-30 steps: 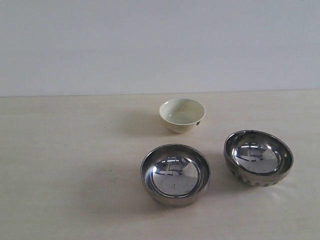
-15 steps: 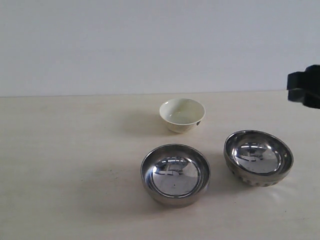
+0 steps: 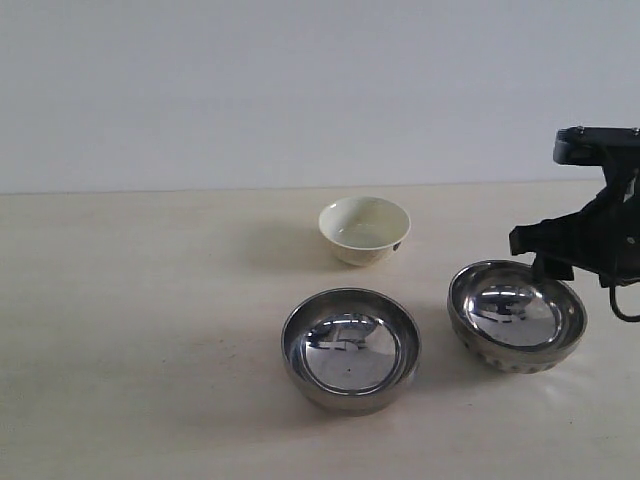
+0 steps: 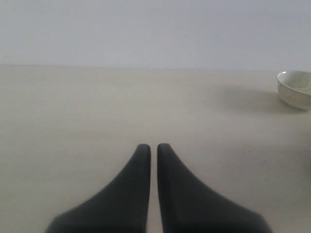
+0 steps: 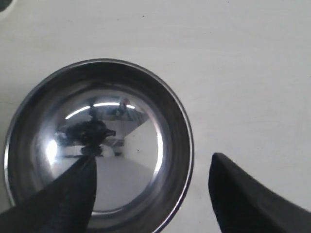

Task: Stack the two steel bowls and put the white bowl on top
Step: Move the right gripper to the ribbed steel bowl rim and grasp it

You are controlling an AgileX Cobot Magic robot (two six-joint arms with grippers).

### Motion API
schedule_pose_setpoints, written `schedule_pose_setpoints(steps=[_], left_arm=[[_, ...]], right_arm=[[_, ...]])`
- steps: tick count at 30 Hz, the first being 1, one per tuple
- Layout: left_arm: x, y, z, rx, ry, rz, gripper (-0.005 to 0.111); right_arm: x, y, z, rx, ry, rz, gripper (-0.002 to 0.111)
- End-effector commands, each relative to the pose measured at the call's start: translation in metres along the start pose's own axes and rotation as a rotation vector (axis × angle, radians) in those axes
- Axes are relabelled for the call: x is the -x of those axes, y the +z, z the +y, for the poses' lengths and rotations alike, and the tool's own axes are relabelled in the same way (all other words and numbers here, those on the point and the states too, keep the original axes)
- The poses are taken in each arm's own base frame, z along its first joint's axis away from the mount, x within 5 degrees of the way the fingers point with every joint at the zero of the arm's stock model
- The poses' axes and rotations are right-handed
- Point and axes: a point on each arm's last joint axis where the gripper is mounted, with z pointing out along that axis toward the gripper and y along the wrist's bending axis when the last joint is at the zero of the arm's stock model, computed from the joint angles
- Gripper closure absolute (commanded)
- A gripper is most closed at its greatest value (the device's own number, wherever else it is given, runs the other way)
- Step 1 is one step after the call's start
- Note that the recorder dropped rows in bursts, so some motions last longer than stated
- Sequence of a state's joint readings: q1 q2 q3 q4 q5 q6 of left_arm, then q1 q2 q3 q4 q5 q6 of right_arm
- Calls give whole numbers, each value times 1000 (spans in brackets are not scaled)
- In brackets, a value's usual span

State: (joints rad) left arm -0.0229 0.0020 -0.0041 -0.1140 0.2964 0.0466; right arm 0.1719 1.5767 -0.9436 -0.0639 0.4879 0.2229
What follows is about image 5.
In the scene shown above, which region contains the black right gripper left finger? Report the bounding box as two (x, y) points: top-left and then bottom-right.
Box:
(0, 156), (97, 233)

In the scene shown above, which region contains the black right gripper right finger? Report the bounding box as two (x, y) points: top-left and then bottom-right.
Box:
(208, 153), (311, 233)

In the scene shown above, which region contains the smooth stainless steel bowl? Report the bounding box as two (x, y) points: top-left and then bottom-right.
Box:
(3, 58), (194, 233)

